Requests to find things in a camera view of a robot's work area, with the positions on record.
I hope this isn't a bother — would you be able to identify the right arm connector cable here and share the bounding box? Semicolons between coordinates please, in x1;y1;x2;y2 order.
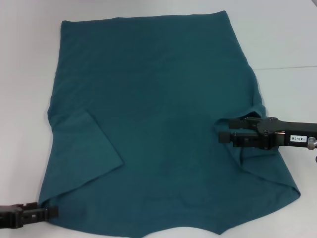
307;137;317;163

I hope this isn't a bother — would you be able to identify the teal blue shirt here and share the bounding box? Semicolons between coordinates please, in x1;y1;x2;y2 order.
39;10;301;238

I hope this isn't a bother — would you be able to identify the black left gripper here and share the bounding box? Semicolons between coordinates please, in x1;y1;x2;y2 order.
0;202;59;229

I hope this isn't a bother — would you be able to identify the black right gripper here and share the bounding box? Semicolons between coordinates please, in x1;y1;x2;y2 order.
218;117;317;150

